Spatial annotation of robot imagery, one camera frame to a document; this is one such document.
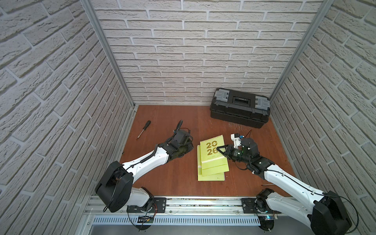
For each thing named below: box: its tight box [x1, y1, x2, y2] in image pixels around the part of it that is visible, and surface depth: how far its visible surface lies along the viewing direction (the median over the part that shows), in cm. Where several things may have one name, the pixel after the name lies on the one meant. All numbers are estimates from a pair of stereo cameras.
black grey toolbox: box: [210, 87, 271, 129], surface depth 101 cm
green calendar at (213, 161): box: [199, 134, 230, 177], surface depth 79 cm
